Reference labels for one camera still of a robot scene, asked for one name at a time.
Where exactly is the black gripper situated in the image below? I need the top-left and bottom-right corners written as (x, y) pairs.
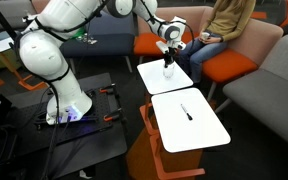
top-left (156, 40), bottom-right (186, 67)

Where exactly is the clear glass cup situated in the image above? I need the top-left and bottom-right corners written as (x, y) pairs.
top-left (163, 64), bottom-right (175, 78)

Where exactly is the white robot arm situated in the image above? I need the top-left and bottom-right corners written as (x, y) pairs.
top-left (14, 0), bottom-right (186, 125)

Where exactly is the far white side table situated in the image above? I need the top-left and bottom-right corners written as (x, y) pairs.
top-left (137, 59), bottom-right (193, 95)

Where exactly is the white side table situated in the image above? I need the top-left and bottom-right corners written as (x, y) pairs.
top-left (137, 59), bottom-right (193, 95)
top-left (151, 88), bottom-right (231, 153)

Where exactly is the orange cushioned bench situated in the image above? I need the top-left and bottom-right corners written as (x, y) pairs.
top-left (134, 6), bottom-right (283, 85)

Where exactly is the black and silver pen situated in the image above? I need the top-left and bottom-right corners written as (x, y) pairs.
top-left (180, 104), bottom-right (193, 120)

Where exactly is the dark blue bench seat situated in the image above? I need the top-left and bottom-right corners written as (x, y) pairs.
top-left (60, 11), bottom-right (135, 58)

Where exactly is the near white side table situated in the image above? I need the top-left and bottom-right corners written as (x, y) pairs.
top-left (151, 88), bottom-right (231, 153)

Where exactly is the orange black clamp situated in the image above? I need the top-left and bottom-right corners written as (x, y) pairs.
top-left (99, 84), bottom-right (115, 94)
top-left (103, 108), bottom-right (122, 122)

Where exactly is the person in mustard sweater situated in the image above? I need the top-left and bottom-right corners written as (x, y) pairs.
top-left (178, 0), bottom-right (256, 87)

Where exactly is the grey corner sofa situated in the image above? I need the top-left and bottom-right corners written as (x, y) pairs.
top-left (223, 34), bottom-right (288, 142)

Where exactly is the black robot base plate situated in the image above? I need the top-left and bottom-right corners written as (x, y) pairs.
top-left (6, 73), bottom-right (127, 158)

